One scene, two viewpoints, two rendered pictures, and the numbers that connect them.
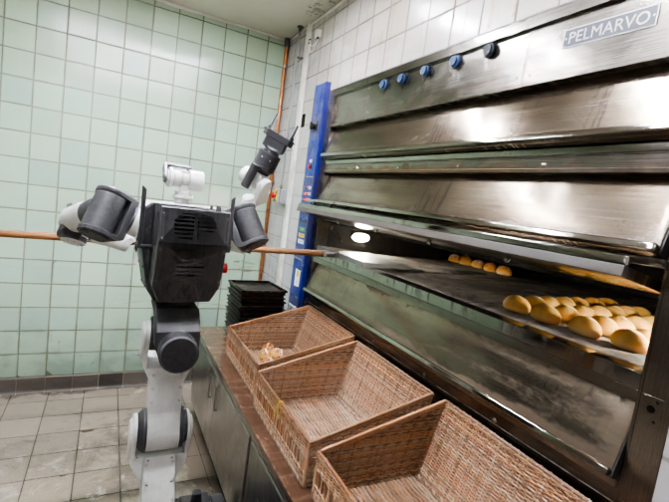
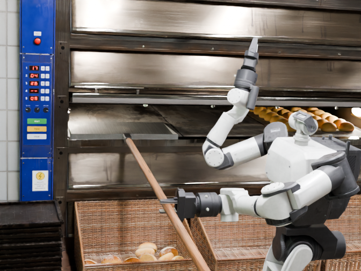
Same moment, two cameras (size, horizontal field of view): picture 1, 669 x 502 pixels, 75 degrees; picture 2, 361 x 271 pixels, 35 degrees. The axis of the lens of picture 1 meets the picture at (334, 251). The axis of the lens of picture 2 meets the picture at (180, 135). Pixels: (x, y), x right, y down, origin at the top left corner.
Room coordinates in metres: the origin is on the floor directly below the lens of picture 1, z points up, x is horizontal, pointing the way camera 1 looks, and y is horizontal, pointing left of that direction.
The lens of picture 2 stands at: (1.44, 2.70, 1.93)
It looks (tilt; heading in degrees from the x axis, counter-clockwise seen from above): 14 degrees down; 282
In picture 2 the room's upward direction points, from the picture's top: 4 degrees clockwise
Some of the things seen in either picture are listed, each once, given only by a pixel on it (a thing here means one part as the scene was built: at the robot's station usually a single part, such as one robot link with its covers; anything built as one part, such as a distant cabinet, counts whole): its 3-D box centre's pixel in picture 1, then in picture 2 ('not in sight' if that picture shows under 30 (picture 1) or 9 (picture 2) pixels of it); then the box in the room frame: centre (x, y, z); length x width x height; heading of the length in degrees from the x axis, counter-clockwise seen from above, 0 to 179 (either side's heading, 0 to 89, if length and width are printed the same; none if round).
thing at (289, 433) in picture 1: (335, 399); (252, 239); (1.61, -0.08, 0.72); 0.56 x 0.49 x 0.28; 28
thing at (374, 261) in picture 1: (366, 256); (120, 127); (2.37, -0.18, 1.20); 0.55 x 0.36 x 0.03; 27
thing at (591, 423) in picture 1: (400, 322); (235, 167); (1.75, -0.31, 1.02); 1.79 x 0.11 x 0.19; 28
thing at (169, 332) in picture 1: (174, 330); (309, 239); (1.34, 0.47, 1.00); 0.28 x 0.13 x 0.18; 27
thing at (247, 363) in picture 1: (286, 344); (134, 242); (2.16, 0.18, 0.72); 0.56 x 0.49 x 0.28; 28
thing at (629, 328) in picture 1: (615, 318); (299, 116); (1.45, -0.97, 1.21); 0.61 x 0.48 x 0.06; 118
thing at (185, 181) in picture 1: (185, 182); (302, 126); (1.43, 0.51, 1.46); 0.10 x 0.07 x 0.09; 122
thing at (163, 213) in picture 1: (182, 246); (310, 176); (1.37, 0.48, 1.26); 0.34 x 0.30 x 0.36; 122
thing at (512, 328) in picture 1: (410, 288); (235, 141); (1.77, -0.33, 1.16); 1.80 x 0.06 x 0.04; 28
